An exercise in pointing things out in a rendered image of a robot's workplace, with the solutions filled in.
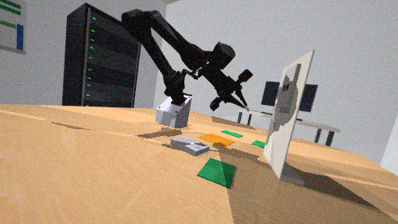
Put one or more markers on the orange flat square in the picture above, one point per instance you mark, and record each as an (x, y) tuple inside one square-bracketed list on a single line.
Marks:
[(216, 139)]

